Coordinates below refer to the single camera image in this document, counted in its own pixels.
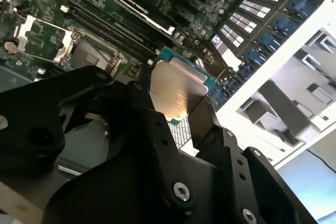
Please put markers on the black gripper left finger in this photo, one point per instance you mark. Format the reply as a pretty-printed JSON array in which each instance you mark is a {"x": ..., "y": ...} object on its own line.
[{"x": 31, "y": 119}]

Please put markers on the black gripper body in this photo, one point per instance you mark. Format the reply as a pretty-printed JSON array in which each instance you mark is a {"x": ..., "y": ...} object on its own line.
[{"x": 118, "y": 195}]

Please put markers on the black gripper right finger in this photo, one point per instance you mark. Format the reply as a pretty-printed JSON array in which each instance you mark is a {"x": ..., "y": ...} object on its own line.
[{"x": 236, "y": 161}]

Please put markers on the silver CPU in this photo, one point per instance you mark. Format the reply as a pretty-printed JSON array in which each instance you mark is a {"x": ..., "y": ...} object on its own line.
[{"x": 181, "y": 87}]

